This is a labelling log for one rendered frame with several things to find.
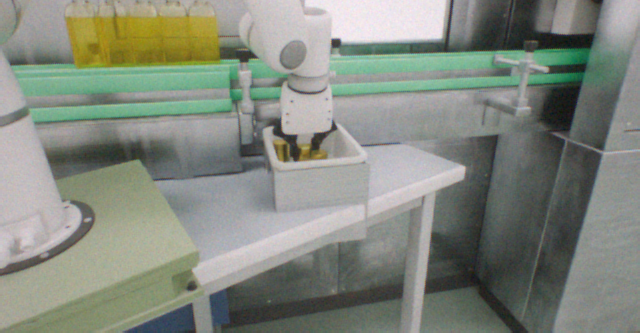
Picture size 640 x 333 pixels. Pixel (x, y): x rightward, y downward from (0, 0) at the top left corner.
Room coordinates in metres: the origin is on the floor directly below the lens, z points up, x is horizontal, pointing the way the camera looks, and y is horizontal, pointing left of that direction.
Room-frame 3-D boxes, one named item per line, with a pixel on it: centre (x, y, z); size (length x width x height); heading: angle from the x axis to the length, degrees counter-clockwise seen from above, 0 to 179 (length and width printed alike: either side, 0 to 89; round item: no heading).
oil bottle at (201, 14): (0.89, 0.25, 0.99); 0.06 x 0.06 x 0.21; 13
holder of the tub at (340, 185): (0.74, 0.02, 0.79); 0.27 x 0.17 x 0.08; 13
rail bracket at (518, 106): (0.92, -0.47, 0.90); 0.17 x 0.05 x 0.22; 13
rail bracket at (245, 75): (0.78, 0.15, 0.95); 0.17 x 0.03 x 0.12; 13
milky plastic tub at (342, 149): (0.71, 0.02, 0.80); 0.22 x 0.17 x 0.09; 13
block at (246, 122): (0.80, 0.16, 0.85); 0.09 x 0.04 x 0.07; 13
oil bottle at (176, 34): (0.87, 0.31, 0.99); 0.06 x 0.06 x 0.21; 13
